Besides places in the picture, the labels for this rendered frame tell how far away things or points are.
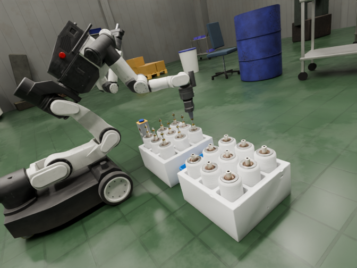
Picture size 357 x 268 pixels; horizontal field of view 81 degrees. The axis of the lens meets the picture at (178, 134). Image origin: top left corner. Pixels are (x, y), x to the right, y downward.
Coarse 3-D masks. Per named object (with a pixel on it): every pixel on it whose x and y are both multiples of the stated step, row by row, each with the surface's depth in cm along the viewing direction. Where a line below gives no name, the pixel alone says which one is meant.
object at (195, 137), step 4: (200, 128) 139; (188, 132) 138; (192, 132) 136; (196, 132) 135; (200, 132) 137; (192, 136) 136; (196, 136) 136; (200, 136) 137; (192, 140) 138; (196, 140) 137; (200, 140) 138
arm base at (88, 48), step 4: (104, 32) 108; (108, 36) 108; (112, 40) 109; (88, 48) 102; (92, 48) 101; (84, 52) 105; (88, 52) 103; (92, 52) 102; (96, 52) 102; (84, 56) 108; (88, 56) 106; (92, 56) 104; (96, 56) 103; (100, 56) 104; (92, 60) 107; (96, 60) 105; (100, 60) 105; (96, 64) 109; (100, 64) 108
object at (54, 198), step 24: (24, 168) 122; (96, 168) 135; (0, 192) 109; (24, 192) 115; (48, 192) 125; (72, 192) 119; (96, 192) 123; (24, 216) 108; (48, 216) 111; (72, 216) 118
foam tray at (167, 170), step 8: (208, 136) 141; (192, 144) 136; (200, 144) 135; (208, 144) 138; (144, 152) 145; (176, 152) 132; (184, 152) 129; (192, 152) 132; (200, 152) 136; (144, 160) 154; (152, 160) 137; (160, 160) 127; (168, 160) 124; (176, 160) 127; (184, 160) 130; (152, 168) 145; (160, 168) 130; (168, 168) 125; (176, 168) 128; (160, 176) 137; (168, 176) 126; (176, 176) 129; (168, 184) 130; (176, 184) 131
